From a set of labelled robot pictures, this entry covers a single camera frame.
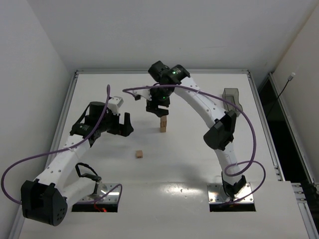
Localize dark long wood block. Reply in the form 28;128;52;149
160;121;167;127

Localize grey transparent plastic bin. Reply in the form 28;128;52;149
222;88;243;117

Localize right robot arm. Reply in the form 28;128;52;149
146;61;246;198

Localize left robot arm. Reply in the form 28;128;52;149
21;97;134;226

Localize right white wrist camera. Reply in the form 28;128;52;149
132;89;152;101

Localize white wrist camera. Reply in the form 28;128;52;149
132;89;152;101
107;96;124;115

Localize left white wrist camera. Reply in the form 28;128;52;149
107;96;124;115

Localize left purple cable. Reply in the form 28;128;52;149
1;84;123;206

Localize aluminium table frame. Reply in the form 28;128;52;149
19;62;309;239

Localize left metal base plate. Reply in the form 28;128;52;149
77;183;123;205

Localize metal base plate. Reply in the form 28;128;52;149
207;183;254;204
77;183;123;205

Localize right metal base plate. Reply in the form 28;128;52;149
207;183;254;204

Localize black wall cable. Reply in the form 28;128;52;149
264;72;297;118

